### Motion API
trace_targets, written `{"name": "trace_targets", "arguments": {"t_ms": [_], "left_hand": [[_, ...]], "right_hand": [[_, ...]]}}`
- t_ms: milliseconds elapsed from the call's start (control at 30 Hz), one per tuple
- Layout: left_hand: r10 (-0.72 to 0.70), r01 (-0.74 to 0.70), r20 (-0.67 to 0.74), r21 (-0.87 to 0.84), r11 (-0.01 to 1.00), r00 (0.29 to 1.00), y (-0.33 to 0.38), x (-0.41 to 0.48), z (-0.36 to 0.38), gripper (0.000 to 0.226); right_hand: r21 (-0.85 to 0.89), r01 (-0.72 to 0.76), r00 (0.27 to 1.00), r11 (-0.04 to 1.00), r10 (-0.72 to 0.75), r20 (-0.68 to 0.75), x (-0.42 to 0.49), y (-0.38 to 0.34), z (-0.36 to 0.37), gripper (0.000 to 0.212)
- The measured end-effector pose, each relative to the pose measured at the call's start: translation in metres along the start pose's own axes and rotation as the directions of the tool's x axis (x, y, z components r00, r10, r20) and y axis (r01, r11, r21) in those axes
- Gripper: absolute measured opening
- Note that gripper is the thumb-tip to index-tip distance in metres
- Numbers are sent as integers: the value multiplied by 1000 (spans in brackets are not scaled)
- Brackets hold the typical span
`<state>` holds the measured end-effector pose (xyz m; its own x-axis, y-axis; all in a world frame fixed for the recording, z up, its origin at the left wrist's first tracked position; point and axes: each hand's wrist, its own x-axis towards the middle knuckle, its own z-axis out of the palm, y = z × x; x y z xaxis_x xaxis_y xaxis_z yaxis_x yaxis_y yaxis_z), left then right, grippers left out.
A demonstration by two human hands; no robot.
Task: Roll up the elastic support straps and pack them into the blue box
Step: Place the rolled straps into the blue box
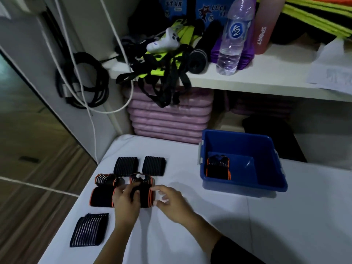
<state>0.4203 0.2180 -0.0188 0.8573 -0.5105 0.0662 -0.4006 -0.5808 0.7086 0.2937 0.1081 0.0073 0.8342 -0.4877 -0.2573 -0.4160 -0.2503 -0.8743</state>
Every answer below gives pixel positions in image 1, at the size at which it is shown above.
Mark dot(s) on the clear plastic water bottle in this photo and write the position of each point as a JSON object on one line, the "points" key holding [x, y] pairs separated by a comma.
{"points": [[231, 54]]}

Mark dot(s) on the white paper sheets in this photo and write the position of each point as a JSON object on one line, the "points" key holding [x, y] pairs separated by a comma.
{"points": [[332, 74]]}

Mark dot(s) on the yellow orange agility ladder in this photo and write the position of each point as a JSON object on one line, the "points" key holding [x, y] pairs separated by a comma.
{"points": [[316, 16]]}

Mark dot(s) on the small blue package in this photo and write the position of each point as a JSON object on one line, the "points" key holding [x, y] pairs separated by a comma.
{"points": [[172, 5]]}

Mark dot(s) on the blue plastic bin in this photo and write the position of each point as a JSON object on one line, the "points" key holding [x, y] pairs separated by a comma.
{"points": [[269, 173]]}

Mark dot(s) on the stack of pink mats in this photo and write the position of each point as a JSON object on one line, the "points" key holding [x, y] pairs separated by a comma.
{"points": [[170, 120], [261, 107]]}

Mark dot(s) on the white shelf unit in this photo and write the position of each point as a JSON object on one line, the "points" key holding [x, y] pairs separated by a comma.
{"points": [[275, 79]]}

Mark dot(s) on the person's left forearm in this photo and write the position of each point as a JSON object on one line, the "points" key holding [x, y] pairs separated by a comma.
{"points": [[115, 244]]}

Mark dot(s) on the person's left hand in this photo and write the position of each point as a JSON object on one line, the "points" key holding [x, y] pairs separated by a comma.
{"points": [[126, 208]]}

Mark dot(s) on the black cloth bag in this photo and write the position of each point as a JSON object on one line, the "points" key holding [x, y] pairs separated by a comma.
{"points": [[148, 19]]}

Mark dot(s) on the person's right forearm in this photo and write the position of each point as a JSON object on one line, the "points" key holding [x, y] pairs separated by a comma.
{"points": [[203, 236]]}

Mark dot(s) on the large blue package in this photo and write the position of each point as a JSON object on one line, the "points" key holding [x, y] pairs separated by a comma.
{"points": [[211, 8]]}

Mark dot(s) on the pink sport bottle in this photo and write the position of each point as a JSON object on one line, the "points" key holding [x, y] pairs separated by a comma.
{"points": [[261, 38]]}

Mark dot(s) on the purple bottle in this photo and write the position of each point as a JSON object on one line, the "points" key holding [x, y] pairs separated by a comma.
{"points": [[246, 60]]}

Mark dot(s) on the black chair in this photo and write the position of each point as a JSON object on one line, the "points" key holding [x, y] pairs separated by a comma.
{"points": [[275, 134]]}

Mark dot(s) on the white handheld controller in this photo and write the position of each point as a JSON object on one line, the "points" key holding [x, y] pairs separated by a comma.
{"points": [[162, 45]]}

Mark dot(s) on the black round bag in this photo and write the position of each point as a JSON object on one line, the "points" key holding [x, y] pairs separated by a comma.
{"points": [[288, 30]]}

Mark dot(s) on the person's right hand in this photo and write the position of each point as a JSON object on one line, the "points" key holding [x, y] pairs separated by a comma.
{"points": [[178, 208]]}

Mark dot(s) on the black cylindrical roller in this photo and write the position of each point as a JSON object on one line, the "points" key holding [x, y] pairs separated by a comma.
{"points": [[198, 61]]}

